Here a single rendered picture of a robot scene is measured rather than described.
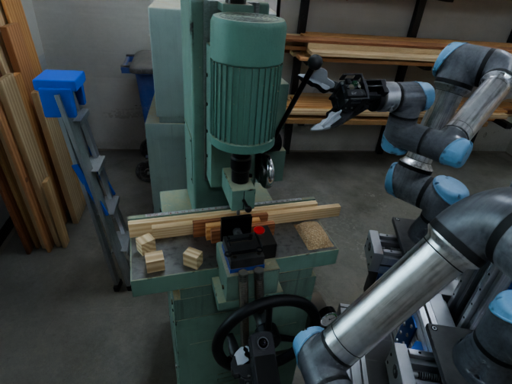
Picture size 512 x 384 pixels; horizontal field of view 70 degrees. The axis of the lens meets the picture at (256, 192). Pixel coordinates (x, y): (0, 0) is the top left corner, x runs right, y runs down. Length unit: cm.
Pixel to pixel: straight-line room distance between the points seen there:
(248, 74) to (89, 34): 264
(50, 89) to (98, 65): 178
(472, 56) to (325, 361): 99
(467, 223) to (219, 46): 60
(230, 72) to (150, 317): 151
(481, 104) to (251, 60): 64
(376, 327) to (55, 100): 145
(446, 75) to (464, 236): 81
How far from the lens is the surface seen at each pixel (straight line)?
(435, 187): 132
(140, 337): 202
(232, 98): 87
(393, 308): 64
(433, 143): 103
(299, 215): 120
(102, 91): 351
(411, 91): 102
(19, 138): 227
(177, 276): 101
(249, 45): 84
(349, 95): 90
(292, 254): 108
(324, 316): 124
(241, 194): 103
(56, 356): 207
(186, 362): 132
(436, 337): 113
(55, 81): 169
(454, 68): 134
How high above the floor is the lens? 162
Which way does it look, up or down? 33 degrees down
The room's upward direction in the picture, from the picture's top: 5 degrees clockwise
